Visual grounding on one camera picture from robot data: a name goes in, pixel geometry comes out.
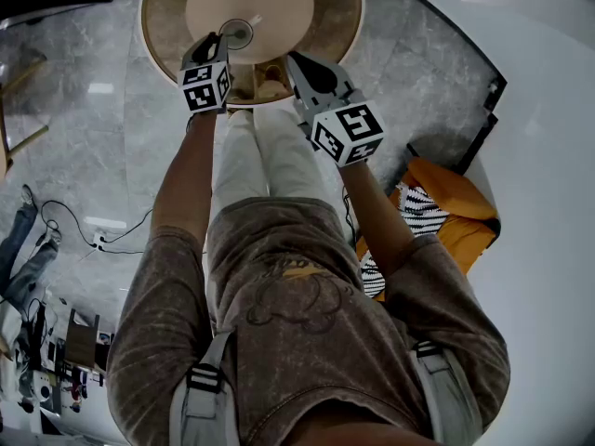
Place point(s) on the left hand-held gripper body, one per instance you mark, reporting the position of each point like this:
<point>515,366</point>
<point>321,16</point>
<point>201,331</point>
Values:
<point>200,93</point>

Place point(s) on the person's left forearm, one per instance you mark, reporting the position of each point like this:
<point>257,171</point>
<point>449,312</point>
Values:
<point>186,179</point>

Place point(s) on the orange armchair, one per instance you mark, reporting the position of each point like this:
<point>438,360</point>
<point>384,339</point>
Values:
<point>465,212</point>

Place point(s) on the person's right shoe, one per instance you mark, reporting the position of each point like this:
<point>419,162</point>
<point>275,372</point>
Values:
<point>272,86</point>

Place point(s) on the brown printed T-shirt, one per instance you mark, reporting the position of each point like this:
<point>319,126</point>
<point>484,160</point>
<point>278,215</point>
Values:
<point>302,351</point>

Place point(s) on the white power strip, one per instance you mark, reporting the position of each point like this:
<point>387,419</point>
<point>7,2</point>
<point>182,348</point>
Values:
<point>99,240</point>

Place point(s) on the dark wooden chair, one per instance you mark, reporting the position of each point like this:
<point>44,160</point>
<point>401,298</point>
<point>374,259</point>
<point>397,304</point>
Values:
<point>81,342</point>

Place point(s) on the white cup with blue band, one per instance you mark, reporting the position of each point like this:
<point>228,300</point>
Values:
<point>248,42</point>

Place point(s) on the black and white striped cushion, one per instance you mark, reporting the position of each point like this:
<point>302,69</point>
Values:
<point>418,207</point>

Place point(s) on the person's light trousers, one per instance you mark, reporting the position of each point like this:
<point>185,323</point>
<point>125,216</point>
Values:
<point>279,156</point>

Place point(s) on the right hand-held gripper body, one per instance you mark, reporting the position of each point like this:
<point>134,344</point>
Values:
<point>348,133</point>

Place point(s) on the person's right forearm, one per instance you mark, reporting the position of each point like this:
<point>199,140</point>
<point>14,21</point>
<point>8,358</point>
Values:
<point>376,212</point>

